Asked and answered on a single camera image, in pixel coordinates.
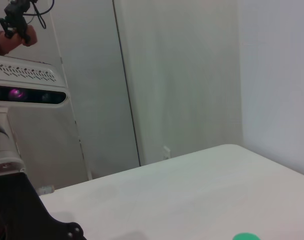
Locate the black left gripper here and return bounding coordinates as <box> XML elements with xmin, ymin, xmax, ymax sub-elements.
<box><xmin>0</xmin><ymin>172</ymin><xmax>89</xmax><ymax>240</ymax></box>

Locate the green capped clear test tube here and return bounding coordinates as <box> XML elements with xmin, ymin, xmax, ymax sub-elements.
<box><xmin>231</xmin><ymin>232</ymin><xmax>261</xmax><ymax>240</ymax></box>

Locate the person's bare hand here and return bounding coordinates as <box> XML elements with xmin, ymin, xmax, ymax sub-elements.
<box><xmin>0</xmin><ymin>24</ymin><xmax>39</xmax><ymax>56</ymax></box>

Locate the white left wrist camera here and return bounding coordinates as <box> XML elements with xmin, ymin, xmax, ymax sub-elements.
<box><xmin>0</xmin><ymin>54</ymin><xmax>71</xmax><ymax>113</ymax></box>

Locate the black controller cable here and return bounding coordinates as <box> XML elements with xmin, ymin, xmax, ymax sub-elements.
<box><xmin>24</xmin><ymin>0</ymin><xmax>55</xmax><ymax>30</ymax></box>

